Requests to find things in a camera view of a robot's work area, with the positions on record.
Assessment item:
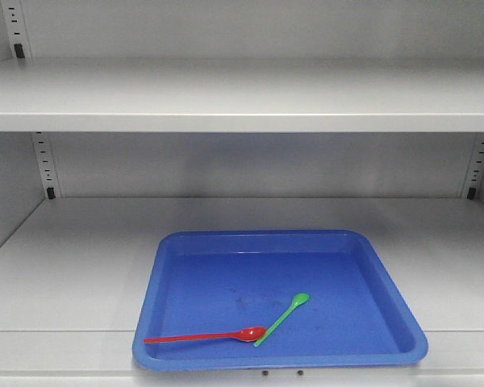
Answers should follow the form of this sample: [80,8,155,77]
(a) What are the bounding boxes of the green plastic spoon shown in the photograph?
[253,293,311,347]

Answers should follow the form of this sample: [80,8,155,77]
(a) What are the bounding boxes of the red plastic spoon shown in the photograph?
[143,327,267,344]

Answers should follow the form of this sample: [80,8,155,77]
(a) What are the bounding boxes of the grey lower cabinet shelf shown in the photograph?
[0,198,484,386]

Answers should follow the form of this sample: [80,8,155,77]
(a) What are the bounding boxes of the grey cabinet shelf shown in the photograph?
[0,198,484,386]
[0,58,484,133]

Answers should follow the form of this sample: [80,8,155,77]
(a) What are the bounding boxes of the grey upper cabinet shelf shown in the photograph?
[0,58,484,133]

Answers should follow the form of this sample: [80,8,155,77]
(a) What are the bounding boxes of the blue plastic tray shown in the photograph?
[132,230,428,371]

